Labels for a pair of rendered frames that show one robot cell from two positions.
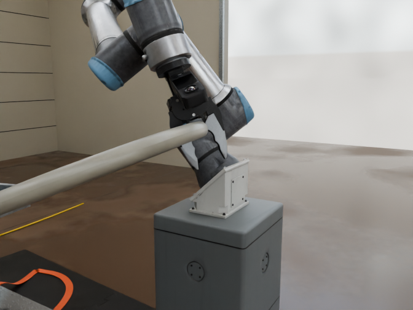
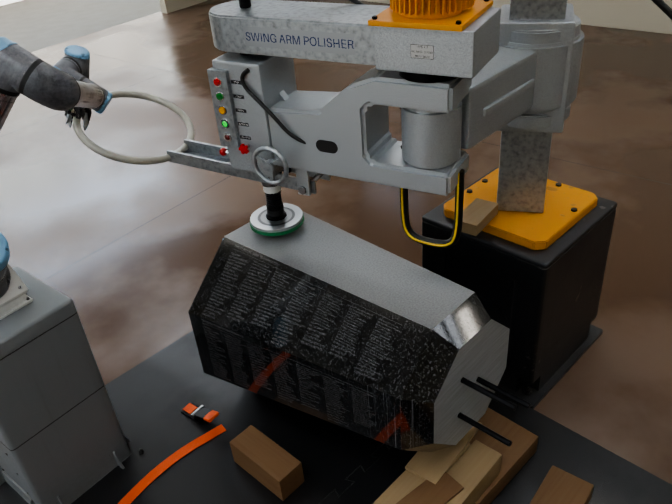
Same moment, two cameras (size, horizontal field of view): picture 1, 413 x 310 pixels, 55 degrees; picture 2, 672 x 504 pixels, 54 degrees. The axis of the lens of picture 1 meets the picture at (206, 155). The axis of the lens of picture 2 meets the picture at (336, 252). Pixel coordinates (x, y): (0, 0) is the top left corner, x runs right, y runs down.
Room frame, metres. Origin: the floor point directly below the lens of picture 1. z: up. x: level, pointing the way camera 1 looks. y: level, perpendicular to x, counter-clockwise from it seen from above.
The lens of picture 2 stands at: (3.17, 1.50, 2.22)
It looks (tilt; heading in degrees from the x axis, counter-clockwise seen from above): 34 degrees down; 191
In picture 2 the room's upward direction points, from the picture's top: 5 degrees counter-clockwise
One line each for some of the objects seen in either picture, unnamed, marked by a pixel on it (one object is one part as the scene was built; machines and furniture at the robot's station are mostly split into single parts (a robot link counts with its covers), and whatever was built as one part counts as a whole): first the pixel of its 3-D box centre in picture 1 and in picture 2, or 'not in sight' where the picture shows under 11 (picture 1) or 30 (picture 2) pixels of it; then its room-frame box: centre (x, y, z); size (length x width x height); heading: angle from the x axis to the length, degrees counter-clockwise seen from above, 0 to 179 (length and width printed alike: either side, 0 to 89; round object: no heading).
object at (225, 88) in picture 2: not in sight; (225, 108); (1.04, 0.74, 1.38); 0.08 x 0.03 x 0.28; 70
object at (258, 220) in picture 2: not in sight; (276, 217); (0.95, 0.84, 0.88); 0.21 x 0.21 x 0.01
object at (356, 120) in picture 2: not in sight; (355, 132); (1.10, 1.21, 1.31); 0.74 x 0.23 x 0.49; 70
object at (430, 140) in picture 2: not in sight; (430, 129); (1.18, 1.46, 1.35); 0.19 x 0.19 x 0.20
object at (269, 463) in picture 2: not in sight; (266, 461); (1.52, 0.82, 0.07); 0.30 x 0.12 x 0.12; 55
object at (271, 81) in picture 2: not in sight; (279, 115); (0.98, 0.92, 1.32); 0.36 x 0.22 x 0.45; 70
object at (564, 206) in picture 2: not in sight; (519, 204); (0.64, 1.83, 0.76); 0.49 x 0.49 x 0.05; 54
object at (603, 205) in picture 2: not in sight; (512, 278); (0.64, 1.83, 0.37); 0.66 x 0.66 x 0.74; 54
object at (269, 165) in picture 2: not in sight; (275, 161); (1.11, 0.92, 1.20); 0.15 x 0.10 x 0.15; 70
